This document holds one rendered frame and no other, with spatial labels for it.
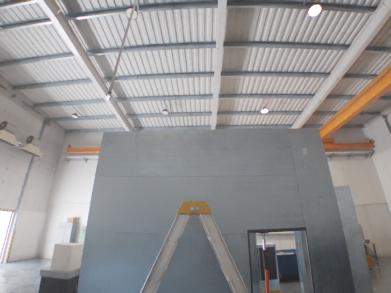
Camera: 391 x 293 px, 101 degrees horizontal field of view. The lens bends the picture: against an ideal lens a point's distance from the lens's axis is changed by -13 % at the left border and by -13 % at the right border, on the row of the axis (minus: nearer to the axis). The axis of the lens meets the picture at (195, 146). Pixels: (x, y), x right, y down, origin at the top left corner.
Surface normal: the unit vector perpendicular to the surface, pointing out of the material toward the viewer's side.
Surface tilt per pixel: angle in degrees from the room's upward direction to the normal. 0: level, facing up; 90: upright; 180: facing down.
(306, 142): 90
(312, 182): 90
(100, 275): 90
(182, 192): 90
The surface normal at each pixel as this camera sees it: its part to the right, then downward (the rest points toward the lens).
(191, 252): -0.04, -0.39
